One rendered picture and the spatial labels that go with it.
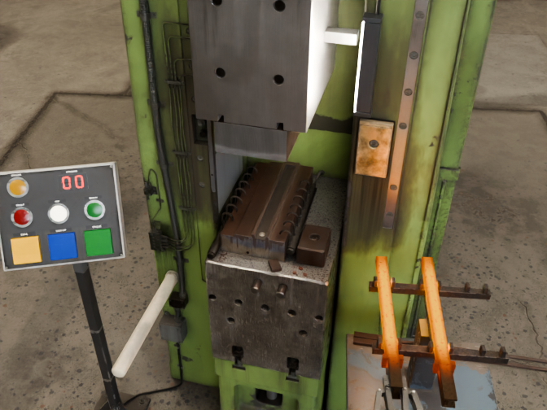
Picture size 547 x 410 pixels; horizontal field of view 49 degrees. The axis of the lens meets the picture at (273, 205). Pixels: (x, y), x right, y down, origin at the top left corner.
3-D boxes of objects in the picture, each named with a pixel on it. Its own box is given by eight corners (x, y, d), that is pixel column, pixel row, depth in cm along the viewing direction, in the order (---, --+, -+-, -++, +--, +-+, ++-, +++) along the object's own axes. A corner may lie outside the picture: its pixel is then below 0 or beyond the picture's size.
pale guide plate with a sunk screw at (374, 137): (385, 178, 170) (393, 125, 159) (353, 173, 171) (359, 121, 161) (386, 174, 171) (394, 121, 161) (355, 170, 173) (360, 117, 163)
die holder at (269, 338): (320, 381, 201) (328, 283, 174) (212, 357, 208) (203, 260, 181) (346, 269, 244) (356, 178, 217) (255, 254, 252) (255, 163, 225)
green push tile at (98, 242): (113, 254, 174) (110, 228, 173) (86, 256, 173) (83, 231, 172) (113, 253, 176) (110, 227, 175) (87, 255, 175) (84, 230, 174)
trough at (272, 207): (269, 241, 178) (269, 237, 177) (251, 237, 179) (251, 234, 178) (299, 166, 211) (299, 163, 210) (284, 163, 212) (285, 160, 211)
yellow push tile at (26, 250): (41, 261, 171) (38, 235, 170) (13, 265, 170) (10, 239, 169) (42, 260, 173) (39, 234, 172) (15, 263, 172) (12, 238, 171)
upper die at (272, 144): (286, 162, 160) (286, 131, 155) (215, 152, 164) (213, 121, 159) (317, 93, 193) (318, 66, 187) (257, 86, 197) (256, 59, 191)
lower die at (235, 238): (284, 261, 182) (284, 240, 176) (220, 250, 185) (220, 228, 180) (312, 185, 214) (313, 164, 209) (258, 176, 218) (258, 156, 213)
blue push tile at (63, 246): (77, 257, 173) (74, 231, 172) (50, 261, 172) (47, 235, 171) (78, 256, 175) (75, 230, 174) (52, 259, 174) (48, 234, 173)
